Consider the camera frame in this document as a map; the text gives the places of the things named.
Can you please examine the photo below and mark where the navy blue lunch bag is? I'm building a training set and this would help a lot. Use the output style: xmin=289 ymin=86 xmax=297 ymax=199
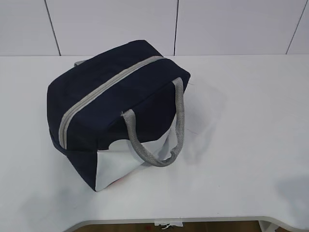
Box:
xmin=47 ymin=40 xmax=190 ymax=191

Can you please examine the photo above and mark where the white paper scrap under table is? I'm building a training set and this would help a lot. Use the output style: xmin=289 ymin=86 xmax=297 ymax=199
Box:
xmin=154 ymin=222 xmax=183 ymax=230

